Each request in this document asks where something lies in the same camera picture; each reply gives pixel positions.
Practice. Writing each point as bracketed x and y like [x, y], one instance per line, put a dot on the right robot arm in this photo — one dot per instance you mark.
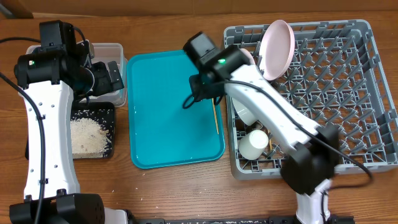
[311, 149]

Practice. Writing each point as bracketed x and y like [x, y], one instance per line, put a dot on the pile of rice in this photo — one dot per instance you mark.
[88, 138]

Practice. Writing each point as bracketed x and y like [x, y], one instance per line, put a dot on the grey dishwasher rack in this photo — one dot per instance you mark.
[336, 77]

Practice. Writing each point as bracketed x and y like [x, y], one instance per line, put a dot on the black rectangular tray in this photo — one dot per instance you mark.
[93, 130]

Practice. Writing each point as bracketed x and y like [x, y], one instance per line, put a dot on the clear plastic waste bin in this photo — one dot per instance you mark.
[108, 52]

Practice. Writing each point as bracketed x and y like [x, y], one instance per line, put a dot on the white paper cup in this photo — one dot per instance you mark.
[253, 144]

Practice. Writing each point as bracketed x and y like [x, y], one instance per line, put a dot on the grey bowl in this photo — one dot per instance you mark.
[244, 114]

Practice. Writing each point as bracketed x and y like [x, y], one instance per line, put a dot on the pink small bowl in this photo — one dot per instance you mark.
[248, 55]

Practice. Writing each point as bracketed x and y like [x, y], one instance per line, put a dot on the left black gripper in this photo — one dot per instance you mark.
[105, 84]

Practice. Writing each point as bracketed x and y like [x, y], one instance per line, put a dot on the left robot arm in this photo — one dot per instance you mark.
[57, 73]

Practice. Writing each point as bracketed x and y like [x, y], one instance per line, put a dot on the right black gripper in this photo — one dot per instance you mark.
[199, 92]

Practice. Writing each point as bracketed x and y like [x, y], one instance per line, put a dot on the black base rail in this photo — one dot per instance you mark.
[270, 220]

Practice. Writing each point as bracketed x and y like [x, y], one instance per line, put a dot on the teal serving tray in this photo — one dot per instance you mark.
[161, 132]

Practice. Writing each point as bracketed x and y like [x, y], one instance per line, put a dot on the large white plate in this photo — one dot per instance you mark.
[276, 50]

